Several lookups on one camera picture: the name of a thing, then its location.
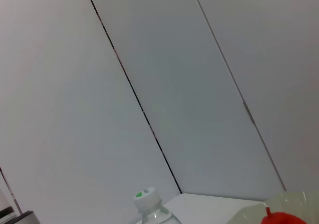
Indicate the clear green-label water bottle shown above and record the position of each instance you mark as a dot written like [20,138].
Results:
[149,206]

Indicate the pale green glass fruit plate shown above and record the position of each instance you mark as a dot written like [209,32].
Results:
[294,204]

